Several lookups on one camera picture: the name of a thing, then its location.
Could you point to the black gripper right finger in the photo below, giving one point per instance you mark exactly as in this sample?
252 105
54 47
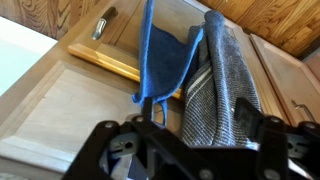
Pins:
249 118

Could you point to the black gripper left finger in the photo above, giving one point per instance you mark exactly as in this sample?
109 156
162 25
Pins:
147 109

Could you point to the small blue towel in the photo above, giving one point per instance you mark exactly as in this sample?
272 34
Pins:
163 60

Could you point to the grey striped hanging towel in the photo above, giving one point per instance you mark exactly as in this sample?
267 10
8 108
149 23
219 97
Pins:
217 76

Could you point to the wooden cabinet door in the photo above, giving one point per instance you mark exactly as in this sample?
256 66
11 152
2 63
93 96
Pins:
118 48

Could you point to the metal cabinet door handle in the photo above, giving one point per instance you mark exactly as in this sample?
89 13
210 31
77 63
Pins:
103 21

